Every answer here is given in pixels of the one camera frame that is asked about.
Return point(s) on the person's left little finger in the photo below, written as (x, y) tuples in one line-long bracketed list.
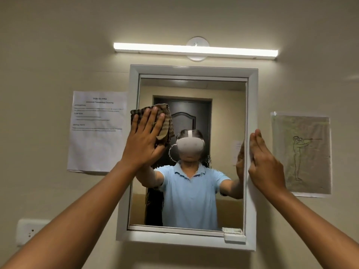
[(134, 124)]

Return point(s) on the round white light base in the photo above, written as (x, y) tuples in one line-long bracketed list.
[(197, 40)]

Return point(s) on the brown checked cleaning cloth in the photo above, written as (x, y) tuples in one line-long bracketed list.
[(166, 123)]

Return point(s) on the person's left forearm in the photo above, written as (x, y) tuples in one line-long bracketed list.
[(70, 218)]

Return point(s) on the figure drawing in plastic sleeve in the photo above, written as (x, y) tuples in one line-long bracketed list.
[(303, 154)]

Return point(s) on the person's right fingers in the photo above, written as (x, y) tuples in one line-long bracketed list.
[(258, 144)]

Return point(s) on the white printed paper sheet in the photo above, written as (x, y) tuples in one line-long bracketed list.
[(95, 142)]

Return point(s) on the white framed mirror cabinet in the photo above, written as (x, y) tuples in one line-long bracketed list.
[(252, 109)]

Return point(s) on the person's left thumb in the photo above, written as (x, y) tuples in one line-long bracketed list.
[(159, 154)]

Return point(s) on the white wall socket plate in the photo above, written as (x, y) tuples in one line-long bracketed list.
[(28, 231)]

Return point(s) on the person's right hand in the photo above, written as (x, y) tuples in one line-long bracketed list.
[(266, 168)]

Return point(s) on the person's left hand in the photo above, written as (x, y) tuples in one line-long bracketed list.
[(140, 148)]

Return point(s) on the person's right forearm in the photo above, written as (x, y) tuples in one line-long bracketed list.
[(317, 226)]

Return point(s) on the white tube light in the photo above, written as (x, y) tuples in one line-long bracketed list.
[(157, 48)]

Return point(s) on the person's left middle finger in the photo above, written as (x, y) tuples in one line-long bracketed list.
[(153, 117)]

